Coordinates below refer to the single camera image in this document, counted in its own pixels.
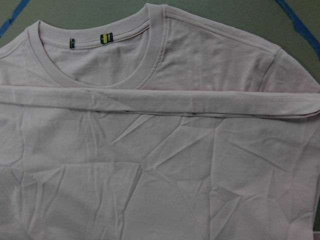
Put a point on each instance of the pink Snoopy t-shirt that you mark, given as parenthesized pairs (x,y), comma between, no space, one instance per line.
(163,125)

